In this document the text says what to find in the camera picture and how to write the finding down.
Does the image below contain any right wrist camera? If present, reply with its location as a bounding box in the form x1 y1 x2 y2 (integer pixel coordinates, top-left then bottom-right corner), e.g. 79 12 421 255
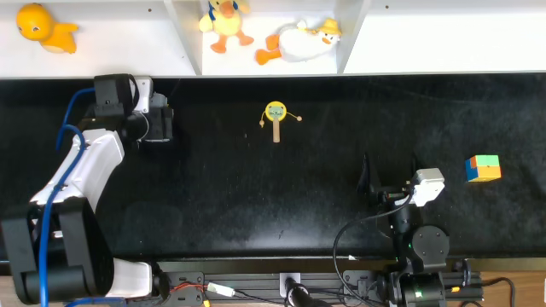
409 167 446 208

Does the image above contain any white plush duck yellow hat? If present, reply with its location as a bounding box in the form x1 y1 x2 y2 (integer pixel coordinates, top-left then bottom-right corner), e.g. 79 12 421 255
254 17 343 67

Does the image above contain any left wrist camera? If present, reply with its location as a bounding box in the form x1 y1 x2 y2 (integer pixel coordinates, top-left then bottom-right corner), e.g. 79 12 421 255
134 76 169 114

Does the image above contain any yellow wooden rattle drum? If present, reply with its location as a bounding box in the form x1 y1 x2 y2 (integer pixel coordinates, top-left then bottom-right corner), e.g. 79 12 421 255
258 100 304 144

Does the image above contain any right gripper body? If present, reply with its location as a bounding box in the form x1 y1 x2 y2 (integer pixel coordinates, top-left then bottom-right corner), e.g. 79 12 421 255
369 182 414 206

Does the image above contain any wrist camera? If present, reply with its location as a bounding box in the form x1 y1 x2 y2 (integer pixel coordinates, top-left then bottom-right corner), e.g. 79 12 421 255
134 76 169 114
409 167 446 208

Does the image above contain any yellow rubber duck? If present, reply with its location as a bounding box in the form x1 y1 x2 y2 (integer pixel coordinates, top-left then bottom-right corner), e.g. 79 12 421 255
15 3 80 55

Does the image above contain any many-coloured puzzle cube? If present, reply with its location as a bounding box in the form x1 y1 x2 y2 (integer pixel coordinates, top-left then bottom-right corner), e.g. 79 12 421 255
464 153 503 184

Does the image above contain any mounting rail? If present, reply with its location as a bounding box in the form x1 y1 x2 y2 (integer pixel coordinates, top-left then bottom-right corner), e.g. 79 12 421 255
151 269 515 307

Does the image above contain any black cable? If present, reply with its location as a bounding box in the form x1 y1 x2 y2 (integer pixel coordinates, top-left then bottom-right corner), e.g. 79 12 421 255
332 191 415 306

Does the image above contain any white shelf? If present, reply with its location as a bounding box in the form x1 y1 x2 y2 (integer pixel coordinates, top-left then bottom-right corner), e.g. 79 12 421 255
0 0 546 80

